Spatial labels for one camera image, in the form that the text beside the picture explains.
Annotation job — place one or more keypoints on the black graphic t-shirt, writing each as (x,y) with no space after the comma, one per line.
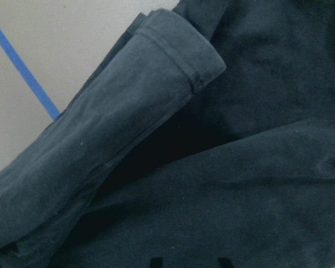
(207,131)

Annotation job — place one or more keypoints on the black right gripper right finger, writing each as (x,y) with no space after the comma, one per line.
(225,262)

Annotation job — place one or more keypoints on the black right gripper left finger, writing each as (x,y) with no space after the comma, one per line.
(156,262)

